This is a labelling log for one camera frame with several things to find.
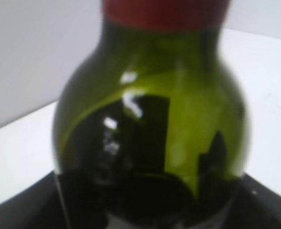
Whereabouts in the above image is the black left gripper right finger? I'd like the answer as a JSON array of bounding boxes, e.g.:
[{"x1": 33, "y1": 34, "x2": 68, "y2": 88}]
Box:
[{"x1": 226, "y1": 175, "x2": 281, "y2": 229}]

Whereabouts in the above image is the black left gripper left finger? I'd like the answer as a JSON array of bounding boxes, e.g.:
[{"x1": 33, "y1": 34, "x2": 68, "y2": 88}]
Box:
[{"x1": 0, "y1": 173, "x2": 67, "y2": 229}]

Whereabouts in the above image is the dark red wine bottle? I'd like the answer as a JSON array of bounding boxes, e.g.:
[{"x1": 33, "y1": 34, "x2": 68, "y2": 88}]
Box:
[{"x1": 53, "y1": 0, "x2": 249, "y2": 229}]

